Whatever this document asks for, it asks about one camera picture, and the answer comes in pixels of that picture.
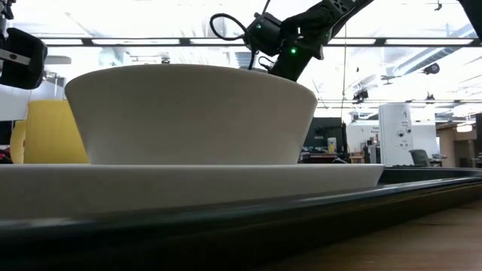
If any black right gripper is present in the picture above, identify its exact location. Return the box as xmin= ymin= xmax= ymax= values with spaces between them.
xmin=269 ymin=52 xmax=313 ymax=83

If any white round plate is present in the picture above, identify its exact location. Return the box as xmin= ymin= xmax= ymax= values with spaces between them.
xmin=0 ymin=163 xmax=386 ymax=221

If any beige ceramic bowl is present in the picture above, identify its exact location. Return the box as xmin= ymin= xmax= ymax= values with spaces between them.
xmin=64 ymin=63 xmax=319 ymax=166

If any white tower appliance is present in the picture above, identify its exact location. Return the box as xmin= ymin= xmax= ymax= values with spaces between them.
xmin=377 ymin=102 xmax=414 ymax=167

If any black aluminium rig frame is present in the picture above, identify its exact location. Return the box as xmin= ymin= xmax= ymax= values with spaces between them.
xmin=457 ymin=0 xmax=482 ymax=38

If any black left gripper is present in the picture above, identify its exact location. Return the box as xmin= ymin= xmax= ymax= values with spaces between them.
xmin=0 ymin=27 xmax=49 ymax=90

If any black plastic serving tray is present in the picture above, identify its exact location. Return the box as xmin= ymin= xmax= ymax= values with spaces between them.
xmin=0 ymin=166 xmax=482 ymax=271

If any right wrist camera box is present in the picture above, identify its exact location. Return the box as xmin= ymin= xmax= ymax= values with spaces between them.
xmin=243 ymin=12 xmax=284 ymax=57

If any black computer monitor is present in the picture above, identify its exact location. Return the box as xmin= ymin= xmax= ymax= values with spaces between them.
xmin=303 ymin=117 xmax=348 ymax=154

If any yellow plastic cup with handle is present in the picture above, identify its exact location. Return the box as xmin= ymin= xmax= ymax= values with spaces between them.
xmin=10 ymin=99 xmax=90 ymax=165

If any small grey office chair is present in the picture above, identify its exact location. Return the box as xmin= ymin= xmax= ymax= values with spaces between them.
xmin=409 ymin=148 xmax=433 ymax=168

